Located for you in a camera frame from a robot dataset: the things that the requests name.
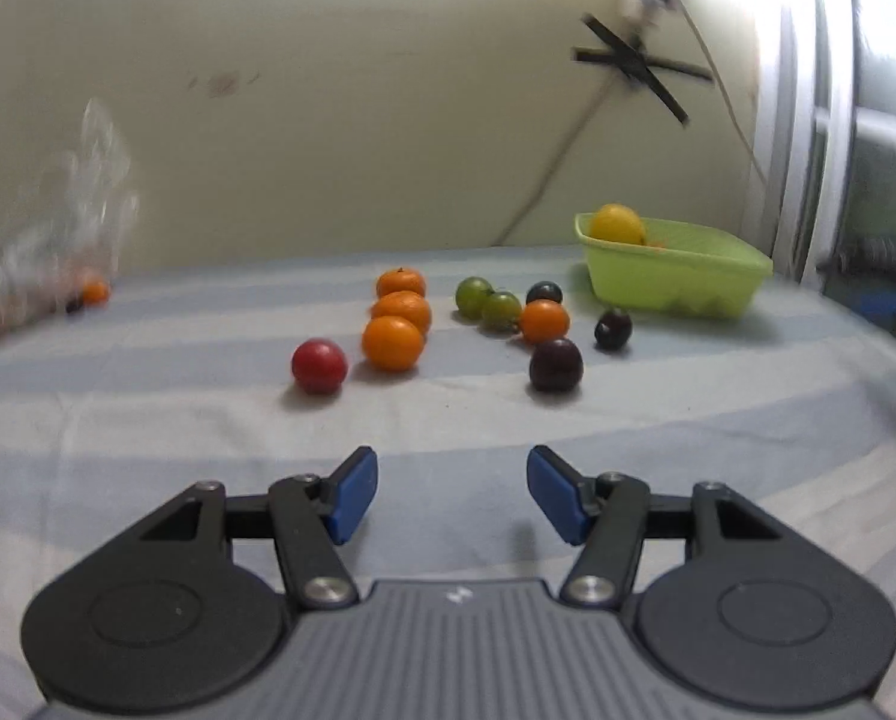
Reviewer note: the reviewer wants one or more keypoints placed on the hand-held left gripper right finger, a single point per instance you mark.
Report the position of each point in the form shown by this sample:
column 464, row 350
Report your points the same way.
column 553, row 491

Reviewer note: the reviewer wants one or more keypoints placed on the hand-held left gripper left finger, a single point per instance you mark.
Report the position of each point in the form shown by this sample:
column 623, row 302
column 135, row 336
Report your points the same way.
column 354, row 495

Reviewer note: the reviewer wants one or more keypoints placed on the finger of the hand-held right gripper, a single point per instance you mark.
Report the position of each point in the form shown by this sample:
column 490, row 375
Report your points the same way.
column 879, row 307

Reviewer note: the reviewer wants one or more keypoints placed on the large dark plum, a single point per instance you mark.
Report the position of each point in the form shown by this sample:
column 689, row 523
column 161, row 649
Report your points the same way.
column 556, row 364

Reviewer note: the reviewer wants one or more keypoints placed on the red tomato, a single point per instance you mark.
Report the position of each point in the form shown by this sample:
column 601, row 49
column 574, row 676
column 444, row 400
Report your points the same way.
column 318, row 365

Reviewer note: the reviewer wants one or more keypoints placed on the orange mandarin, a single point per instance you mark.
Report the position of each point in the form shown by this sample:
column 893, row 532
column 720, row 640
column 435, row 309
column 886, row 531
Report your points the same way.
column 403, row 310
column 545, row 321
column 393, row 343
column 401, row 283

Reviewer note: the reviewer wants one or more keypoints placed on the small dark plum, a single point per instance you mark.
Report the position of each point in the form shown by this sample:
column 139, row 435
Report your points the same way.
column 613, row 328
column 544, row 290

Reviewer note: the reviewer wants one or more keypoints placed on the green tomato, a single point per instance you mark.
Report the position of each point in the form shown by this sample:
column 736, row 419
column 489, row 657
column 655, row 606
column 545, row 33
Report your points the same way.
column 501, row 311
column 473, row 295

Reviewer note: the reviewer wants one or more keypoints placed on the light green plastic basket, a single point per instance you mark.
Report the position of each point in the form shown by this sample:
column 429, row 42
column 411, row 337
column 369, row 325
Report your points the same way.
column 673, row 277

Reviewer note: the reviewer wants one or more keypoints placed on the striped bed sheet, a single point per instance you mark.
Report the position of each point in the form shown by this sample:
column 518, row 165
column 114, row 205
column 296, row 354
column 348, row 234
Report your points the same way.
column 193, row 420

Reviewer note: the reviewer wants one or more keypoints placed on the large yellow orange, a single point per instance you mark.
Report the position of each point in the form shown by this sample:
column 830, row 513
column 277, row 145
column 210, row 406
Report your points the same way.
column 617, row 223

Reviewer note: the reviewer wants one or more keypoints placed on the small orange kumquat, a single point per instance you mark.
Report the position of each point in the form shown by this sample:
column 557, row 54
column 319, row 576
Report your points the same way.
column 96, row 292

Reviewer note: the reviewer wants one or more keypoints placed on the black tape cross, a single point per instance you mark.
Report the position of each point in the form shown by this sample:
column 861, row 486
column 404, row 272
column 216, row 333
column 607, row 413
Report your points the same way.
column 635, row 64

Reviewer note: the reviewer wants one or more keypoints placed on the beige headboard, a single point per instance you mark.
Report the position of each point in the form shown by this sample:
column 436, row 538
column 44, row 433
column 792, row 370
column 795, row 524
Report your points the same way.
column 343, row 127

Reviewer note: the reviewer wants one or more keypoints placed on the clear plastic bag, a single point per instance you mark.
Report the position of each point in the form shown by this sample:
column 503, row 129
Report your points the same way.
column 51, row 240

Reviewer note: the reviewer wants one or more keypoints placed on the white window frame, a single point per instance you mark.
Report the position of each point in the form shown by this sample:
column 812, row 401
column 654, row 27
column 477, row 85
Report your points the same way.
column 793, row 90

